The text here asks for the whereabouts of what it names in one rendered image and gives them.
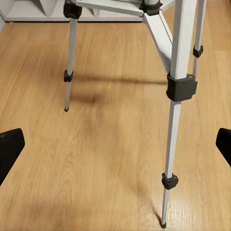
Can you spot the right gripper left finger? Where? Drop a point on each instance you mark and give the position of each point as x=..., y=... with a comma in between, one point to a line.
x=11, y=145

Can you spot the bookcase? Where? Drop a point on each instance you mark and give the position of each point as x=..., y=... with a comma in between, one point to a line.
x=53, y=10

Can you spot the camera tripod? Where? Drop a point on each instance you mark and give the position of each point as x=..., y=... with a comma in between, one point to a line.
x=174, y=50

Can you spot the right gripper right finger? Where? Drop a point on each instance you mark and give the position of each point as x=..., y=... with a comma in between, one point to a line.
x=223, y=143

